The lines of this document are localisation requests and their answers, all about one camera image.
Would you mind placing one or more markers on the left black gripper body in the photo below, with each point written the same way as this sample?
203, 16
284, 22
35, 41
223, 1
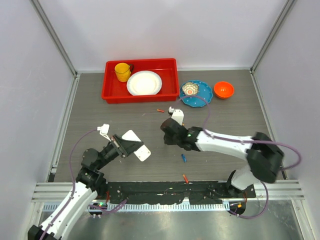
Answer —
111, 151

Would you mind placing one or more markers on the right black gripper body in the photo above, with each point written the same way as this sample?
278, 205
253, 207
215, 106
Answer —
171, 141

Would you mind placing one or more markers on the white remote control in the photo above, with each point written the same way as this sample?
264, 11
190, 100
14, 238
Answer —
143, 152

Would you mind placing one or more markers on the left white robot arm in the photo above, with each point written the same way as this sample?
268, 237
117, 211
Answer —
89, 184

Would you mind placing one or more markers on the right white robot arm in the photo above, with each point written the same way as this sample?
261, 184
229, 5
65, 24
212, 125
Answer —
263, 159

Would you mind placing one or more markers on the blue battery right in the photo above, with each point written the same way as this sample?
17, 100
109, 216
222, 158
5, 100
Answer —
183, 158

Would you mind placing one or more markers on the red battery near base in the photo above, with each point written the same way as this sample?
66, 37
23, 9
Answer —
185, 178

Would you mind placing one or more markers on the small patterned bowl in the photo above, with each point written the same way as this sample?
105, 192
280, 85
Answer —
190, 89

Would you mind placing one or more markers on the blue dotted plate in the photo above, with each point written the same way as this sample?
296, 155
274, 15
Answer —
203, 97

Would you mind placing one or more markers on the red plastic tray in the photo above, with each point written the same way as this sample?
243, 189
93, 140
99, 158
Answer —
114, 91

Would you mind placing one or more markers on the white paper plate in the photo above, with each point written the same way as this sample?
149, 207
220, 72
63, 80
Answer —
143, 83

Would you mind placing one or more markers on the orange plastic bowl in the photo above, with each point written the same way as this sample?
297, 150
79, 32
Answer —
223, 90

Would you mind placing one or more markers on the yellow mug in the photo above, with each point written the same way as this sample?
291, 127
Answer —
123, 71

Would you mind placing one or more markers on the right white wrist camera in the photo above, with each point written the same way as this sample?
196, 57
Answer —
176, 114

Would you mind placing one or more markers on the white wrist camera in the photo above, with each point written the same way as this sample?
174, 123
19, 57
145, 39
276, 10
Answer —
103, 131
176, 114

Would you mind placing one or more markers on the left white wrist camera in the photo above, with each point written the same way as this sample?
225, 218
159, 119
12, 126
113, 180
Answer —
103, 131

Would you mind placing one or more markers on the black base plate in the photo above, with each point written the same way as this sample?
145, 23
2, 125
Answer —
173, 192

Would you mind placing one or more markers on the slotted cable duct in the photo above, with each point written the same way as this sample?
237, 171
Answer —
185, 206

